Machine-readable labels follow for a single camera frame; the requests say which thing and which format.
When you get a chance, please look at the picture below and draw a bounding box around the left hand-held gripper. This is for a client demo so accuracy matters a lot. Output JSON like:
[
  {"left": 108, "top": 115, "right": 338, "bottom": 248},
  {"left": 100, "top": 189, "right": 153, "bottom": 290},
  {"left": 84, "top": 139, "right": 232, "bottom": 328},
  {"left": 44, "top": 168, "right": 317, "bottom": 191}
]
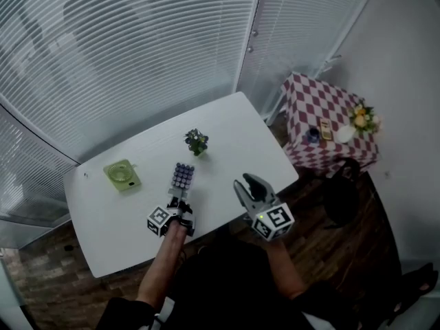
[{"left": 146, "top": 196, "right": 197, "bottom": 239}]

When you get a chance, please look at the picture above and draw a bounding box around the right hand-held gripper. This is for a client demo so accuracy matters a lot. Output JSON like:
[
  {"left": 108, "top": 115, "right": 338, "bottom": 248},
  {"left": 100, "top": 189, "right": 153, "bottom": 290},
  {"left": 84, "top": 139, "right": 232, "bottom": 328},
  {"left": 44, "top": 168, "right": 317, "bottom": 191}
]
[{"left": 233, "top": 173, "right": 296, "bottom": 242}]

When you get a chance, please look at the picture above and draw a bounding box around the person's left forearm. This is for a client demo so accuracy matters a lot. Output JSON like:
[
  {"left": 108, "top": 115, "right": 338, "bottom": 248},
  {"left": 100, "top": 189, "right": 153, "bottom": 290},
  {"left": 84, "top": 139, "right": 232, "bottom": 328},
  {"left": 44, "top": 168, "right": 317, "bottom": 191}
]
[{"left": 135, "top": 219, "right": 189, "bottom": 309}]

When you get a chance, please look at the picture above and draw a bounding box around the person's right forearm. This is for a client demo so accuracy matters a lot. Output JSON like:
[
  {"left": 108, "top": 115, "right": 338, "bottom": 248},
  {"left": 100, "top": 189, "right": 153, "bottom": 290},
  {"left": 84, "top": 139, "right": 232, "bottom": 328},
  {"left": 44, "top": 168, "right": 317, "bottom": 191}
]
[{"left": 265, "top": 238, "right": 307, "bottom": 300}]

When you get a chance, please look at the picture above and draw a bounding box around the green desk fan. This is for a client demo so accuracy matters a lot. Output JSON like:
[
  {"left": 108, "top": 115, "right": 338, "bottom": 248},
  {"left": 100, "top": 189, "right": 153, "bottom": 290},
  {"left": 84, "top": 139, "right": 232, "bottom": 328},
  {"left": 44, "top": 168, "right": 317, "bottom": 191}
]
[{"left": 102, "top": 159, "right": 143, "bottom": 194}]

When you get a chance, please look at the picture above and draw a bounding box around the small potted plant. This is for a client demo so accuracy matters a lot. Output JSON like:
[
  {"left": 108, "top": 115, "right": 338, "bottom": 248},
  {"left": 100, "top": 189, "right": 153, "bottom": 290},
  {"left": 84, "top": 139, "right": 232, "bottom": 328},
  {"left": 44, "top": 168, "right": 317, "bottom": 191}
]
[{"left": 184, "top": 128, "right": 210, "bottom": 157}]

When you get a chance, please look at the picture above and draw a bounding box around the checkered cloth side table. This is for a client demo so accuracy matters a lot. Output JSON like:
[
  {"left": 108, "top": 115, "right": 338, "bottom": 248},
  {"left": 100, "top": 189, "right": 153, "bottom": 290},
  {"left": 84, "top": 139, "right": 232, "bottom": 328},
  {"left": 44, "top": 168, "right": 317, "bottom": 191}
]
[{"left": 280, "top": 72, "right": 381, "bottom": 177}]

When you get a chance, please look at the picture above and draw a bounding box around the black chair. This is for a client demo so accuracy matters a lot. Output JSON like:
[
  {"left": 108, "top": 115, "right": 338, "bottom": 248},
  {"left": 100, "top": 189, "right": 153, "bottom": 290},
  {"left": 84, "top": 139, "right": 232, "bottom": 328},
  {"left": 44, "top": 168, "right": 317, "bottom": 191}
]
[{"left": 322, "top": 158, "right": 362, "bottom": 230}]

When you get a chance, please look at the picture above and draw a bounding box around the person's dark clothing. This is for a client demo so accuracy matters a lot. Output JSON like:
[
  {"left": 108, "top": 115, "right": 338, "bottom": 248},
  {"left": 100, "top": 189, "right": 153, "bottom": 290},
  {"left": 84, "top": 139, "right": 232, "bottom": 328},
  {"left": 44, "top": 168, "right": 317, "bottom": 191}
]
[{"left": 96, "top": 238, "right": 348, "bottom": 330}]

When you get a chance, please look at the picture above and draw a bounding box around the yellow box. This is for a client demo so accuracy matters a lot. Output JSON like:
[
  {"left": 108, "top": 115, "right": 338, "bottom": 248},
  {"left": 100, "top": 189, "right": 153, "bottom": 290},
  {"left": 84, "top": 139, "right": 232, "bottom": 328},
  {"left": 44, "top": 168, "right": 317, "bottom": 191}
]
[{"left": 319, "top": 118, "right": 334, "bottom": 142}]

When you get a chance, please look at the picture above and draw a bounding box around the white dish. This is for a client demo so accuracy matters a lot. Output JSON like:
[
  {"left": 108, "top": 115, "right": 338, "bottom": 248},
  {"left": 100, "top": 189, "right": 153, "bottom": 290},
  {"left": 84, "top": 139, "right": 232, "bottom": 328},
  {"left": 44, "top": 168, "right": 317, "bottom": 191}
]
[{"left": 335, "top": 124, "right": 357, "bottom": 144}]

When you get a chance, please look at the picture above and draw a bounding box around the yellow flower bouquet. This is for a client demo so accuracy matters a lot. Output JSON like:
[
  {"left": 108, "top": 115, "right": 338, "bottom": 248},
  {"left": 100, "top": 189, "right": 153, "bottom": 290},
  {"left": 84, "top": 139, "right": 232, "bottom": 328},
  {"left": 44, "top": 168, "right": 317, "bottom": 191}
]
[{"left": 347, "top": 101, "right": 382, "bottom": 135}]

